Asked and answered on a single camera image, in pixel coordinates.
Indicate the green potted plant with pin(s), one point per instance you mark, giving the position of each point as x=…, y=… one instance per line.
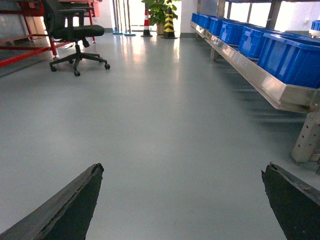
x=156, y=10

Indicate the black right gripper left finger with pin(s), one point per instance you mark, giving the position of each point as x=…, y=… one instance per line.
x=66, y=215

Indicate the black office chair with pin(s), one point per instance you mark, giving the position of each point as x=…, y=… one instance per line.
x=67, y=25

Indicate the red white traffic cone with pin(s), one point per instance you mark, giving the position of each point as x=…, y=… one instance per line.
x=146, y=26

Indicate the yellow black traffic cone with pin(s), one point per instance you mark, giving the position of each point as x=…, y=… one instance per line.
x=169, y=31

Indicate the distant steel bin rack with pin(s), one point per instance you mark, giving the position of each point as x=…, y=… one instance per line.
x=283, y=67

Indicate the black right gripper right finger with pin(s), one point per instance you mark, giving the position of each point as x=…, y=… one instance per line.
x=295, y=204

